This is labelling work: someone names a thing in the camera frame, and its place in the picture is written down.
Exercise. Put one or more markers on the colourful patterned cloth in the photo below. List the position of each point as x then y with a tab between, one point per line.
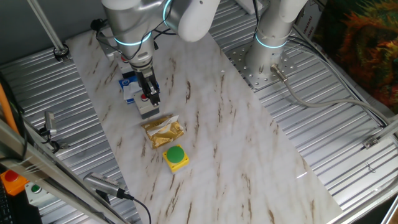
363	46

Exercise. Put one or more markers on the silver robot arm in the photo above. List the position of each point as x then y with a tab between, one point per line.
133	25

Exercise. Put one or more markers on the metal pole with base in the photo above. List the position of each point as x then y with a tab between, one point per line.
46	28

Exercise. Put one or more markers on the gold tissue pack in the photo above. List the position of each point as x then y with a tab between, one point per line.
163	133

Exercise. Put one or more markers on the orange box red button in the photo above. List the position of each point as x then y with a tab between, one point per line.
11	182

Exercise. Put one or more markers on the black keyboard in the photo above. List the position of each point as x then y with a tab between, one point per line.
4	208

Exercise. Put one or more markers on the grey box green button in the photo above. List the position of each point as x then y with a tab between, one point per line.
37	193

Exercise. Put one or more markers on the aluminium frame beam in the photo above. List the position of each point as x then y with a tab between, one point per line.
46	168

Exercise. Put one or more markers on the black metal clamp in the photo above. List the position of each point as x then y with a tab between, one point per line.
49	123

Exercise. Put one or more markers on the silver ribbed camera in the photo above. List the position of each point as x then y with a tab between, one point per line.
102	185

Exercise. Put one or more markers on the cardboard box red print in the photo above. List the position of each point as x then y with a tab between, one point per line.
308	21

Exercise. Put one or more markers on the grey box small red button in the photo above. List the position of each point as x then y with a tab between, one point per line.
146	110

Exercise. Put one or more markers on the white marble pattern mat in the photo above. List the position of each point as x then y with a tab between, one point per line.
233	140

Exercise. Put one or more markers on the yellow box green button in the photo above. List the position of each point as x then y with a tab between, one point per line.
175	155

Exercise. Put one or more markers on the small metal corner bracket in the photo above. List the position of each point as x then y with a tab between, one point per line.
371	142

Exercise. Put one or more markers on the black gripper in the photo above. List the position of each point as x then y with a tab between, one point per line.
144	71

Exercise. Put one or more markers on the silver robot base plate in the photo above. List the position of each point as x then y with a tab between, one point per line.
248	77

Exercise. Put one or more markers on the blue tissue pack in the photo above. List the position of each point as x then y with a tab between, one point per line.
129	90

